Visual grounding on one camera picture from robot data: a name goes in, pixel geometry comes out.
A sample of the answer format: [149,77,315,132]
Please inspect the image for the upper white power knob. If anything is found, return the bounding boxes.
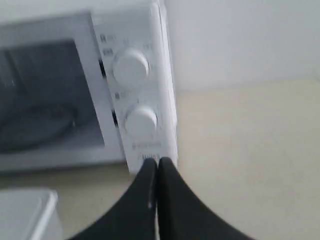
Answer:
[112,48,150,89]

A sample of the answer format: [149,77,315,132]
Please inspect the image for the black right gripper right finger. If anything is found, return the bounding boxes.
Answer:
[157,157,252,240]

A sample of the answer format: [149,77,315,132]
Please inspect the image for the clear plastic food container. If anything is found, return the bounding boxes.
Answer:
[0,187,63,240]

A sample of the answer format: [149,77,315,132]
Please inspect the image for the white microwave oven body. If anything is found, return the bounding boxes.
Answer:
[93,1,178,173]

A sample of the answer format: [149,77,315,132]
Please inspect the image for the lower white timer knob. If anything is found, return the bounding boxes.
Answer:
[123,105,158,137]

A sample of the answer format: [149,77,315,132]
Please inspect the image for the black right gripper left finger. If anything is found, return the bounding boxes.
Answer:
[70,158,157,240]

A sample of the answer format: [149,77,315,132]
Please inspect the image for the white microwave door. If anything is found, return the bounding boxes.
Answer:
[0,11,126,173]

